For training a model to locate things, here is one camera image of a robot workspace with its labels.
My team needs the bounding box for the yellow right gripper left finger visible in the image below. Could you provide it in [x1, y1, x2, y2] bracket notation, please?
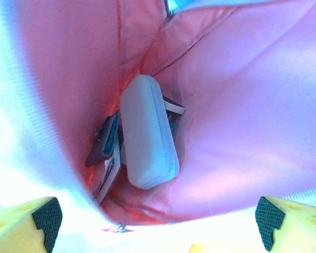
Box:
[0, 196, 63, 253]

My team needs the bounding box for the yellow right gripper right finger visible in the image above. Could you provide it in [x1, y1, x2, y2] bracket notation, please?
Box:
[255, 196, 316, 253]

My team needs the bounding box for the small grey notebook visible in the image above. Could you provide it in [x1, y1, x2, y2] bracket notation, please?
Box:
[93, 147, 122, 206]

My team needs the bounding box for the pink backpack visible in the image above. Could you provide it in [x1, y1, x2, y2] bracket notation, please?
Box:
[0, 0, 316, 253]

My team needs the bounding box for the grey blue stapler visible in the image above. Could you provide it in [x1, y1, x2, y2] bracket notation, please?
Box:
[85, 110, 121, 168]

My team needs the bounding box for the pale green pencil case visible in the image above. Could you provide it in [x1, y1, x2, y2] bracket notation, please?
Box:
[120, 74, 180, 190]

